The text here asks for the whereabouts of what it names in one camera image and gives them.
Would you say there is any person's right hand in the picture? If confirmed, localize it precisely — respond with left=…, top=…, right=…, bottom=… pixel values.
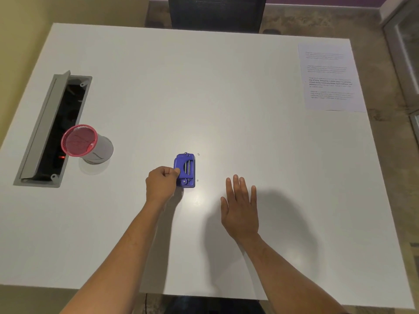
left=220, top=174, right=260, bottom=243

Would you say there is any person's left hand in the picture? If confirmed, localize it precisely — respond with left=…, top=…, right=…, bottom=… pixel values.
left=145, top=166, right=181, bottom=206

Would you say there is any blue hole punch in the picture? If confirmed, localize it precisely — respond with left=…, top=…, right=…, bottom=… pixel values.
left=173, top=152, right=196, bottom=189

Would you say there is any person's left forearm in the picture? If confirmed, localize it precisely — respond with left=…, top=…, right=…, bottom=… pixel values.
left=59, top=196, right=171, bottom=314

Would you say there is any person's right forearm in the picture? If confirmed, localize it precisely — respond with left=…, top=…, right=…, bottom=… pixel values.
left=236, top=234, right=349, bottom=314

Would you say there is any pink mesh pen cup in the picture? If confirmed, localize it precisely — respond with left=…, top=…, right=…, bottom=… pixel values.
left=62, top=124, right=114, bottom=165

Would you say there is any printed white paper sheet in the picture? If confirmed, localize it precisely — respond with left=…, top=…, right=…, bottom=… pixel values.
left=298, top=38, right=367, bottom=113

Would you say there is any black mesh office chair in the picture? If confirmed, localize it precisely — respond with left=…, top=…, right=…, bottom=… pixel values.
left=168, top=0, right=281, bottom=35

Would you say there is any grey cable tray box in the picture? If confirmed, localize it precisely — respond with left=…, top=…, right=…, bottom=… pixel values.
left=13, top=70, right=93, bottom=188

